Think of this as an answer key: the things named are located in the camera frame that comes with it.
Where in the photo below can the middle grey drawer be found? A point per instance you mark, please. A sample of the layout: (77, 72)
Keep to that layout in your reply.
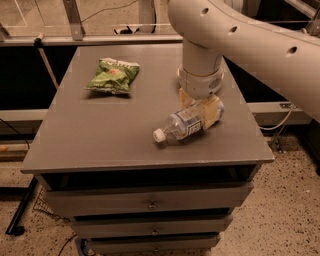
(152, 226)

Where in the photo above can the green chip bag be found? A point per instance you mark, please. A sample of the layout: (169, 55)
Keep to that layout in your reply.
(113, 76)

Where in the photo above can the grey metal rail frame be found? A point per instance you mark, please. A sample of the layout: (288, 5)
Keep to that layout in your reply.
(90, 36)

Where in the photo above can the black metal floor bar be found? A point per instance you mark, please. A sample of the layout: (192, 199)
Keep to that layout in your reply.
(14, 228)

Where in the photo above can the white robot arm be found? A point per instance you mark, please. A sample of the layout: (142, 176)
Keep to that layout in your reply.
(286, 61)

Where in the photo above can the bottom grey drawer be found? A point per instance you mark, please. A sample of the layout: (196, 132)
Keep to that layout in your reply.
(154, 243)

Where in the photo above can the clear plastic water bottle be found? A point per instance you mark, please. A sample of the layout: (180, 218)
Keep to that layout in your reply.
(183, 123)

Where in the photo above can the grey drawer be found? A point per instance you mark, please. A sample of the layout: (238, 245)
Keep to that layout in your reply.
(99, 202)
(154, 243)
(152, 226)

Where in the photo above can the wooden handled broom stick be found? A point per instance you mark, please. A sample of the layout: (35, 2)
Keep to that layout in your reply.
(38, 44)

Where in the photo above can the grey drawer cabinet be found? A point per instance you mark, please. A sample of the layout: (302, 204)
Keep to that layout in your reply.
(92, 141)

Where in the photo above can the top grey drawer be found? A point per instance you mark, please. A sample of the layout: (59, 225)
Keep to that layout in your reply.
(99, 202)

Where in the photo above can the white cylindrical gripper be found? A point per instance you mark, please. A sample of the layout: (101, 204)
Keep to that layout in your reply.
(199, 84)

